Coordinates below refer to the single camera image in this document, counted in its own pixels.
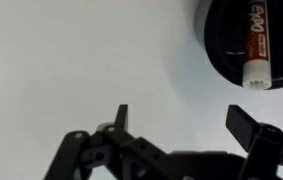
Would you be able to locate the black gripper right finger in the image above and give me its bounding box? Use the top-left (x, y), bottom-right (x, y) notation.
top-left (226, 105), bottom-right (283, 180)

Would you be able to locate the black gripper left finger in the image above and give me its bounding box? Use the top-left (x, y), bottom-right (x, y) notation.
top-left (44, 104), bottom-right (181, 180)

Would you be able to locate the red Expo marker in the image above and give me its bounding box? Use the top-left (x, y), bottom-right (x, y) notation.
top-left (242, 0), bottom-right (272, 90)

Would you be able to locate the dark teal mug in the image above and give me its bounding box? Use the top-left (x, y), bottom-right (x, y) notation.
top-left (195, 0), bottom-right (283, 90)

